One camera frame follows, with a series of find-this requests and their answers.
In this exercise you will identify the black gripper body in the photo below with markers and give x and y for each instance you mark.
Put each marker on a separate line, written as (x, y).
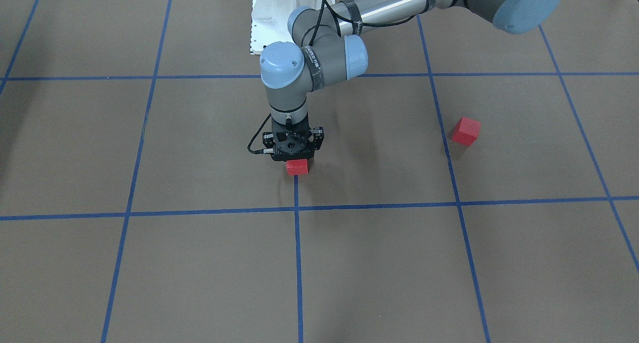
(318, 138)

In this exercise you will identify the red cube placed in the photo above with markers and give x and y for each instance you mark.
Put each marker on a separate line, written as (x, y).
(298, 167)
(466, 131)

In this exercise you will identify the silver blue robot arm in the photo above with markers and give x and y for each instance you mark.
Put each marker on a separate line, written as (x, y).
(326, 48)

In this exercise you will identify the blue tape line lengthwise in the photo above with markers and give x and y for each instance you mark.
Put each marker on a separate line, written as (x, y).
(298, 257)

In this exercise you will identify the blue tape line crosswise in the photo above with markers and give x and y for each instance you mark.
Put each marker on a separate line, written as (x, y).
(34, 217)

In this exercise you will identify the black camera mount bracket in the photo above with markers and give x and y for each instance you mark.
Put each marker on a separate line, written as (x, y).
(317, 137)

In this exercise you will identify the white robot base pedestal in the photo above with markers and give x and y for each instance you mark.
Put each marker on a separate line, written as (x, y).
(270, 21)

